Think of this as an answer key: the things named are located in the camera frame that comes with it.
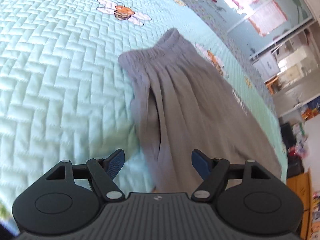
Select purple dotted bed sheet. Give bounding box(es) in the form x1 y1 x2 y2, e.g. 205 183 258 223
157 0 278 115

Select light blue sliding wardrobe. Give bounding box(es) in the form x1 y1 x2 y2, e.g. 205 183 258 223
175 0 315 63

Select green quilted bee bedspread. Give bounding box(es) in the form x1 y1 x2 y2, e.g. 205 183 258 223
0 0 288 230

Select white door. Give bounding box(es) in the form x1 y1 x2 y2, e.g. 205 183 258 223
274 79 320 117

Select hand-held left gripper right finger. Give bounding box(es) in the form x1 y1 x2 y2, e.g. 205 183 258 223
191 149 272 202

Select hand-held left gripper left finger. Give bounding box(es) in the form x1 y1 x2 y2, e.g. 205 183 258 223
45 149 125 202

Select wooden chair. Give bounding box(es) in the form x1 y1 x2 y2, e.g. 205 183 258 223
265 76 280 95

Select wooden desk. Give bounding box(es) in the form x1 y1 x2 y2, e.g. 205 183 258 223
286 172 313 240

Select grey pants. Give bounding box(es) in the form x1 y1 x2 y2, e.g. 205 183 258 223
117 28 283 193

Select white drawer cabinet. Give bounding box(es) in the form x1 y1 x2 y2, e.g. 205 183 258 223
252 50 280 78

